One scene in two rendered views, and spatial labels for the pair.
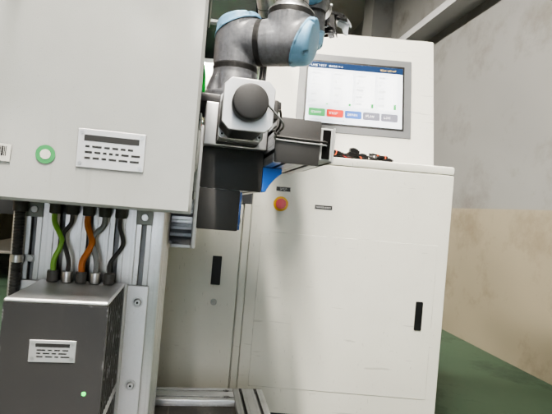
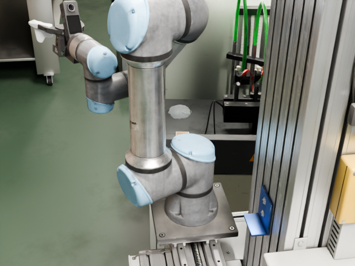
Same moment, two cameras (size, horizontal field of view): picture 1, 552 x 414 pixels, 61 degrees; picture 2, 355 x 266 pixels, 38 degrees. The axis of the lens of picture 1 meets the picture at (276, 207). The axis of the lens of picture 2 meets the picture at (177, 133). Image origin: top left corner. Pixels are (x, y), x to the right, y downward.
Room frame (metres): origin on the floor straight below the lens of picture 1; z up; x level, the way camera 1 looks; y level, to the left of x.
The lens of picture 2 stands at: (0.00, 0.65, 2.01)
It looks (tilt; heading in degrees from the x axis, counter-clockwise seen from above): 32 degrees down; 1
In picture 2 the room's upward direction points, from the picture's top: 1 degrees clockwise
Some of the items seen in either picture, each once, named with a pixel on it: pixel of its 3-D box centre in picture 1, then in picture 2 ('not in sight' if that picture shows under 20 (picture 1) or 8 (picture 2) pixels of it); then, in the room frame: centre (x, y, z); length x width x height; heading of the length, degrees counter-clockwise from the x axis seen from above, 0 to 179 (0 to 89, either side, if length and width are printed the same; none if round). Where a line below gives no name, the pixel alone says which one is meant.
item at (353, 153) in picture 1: (361, 155); not in sight; (1.76, -0.30, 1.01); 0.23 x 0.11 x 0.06; 90
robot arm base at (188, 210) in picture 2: not in sight; (191, 195); (1.14, 0.62, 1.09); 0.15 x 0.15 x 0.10
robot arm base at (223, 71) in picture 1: (233, 86); not in sight; (1.22, 0.14, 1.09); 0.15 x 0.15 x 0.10
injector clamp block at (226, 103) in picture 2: not in sight; (263, 115); (1.91, 0.32, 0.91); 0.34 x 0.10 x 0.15; 90
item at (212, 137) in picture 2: not in sight; (239, 154); (1.67, 0.43, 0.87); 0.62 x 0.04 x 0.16; 90
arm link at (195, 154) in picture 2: not in sight; (190, 161); (1.14, 0.63, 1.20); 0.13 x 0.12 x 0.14; 126
